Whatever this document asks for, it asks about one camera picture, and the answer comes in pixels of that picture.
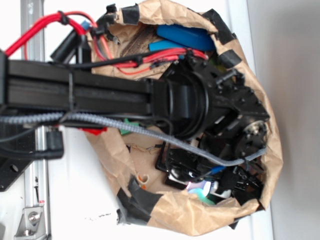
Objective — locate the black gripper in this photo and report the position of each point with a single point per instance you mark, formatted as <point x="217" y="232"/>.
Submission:
<point x="185" y="171"/>

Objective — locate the green foam ball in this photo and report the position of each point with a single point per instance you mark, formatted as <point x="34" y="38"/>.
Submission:
<point x="200" y="194"/>

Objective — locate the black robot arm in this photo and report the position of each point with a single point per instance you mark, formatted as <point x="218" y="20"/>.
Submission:
<point x="211" y="124"/>

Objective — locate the orange plastic carrot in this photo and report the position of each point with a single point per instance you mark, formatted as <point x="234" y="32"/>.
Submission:
<point x="143" y="180"/>

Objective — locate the green wooden block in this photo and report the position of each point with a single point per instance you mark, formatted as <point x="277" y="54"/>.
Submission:
<point x="127" y="126"/>

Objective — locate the blue wooden block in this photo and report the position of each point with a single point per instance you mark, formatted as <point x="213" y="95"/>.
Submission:
<point x="164" y="44"/>

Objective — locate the brown bark piece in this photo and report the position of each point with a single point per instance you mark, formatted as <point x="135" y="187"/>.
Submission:
<point x="139" y="43"/>

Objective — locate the brown paper bag bin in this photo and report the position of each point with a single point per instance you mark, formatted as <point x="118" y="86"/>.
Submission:
<point x="124" y="158"/>

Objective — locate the metal corner bracket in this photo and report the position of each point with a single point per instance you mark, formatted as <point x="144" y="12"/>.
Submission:
<point x="32" y="225"/>

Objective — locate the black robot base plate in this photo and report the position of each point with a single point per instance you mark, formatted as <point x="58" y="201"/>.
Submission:
<point x="10" y="170"/>

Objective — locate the aluminium extrusion rail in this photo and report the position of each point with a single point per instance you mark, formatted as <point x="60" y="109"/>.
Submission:
<point x="36" y="180"/>

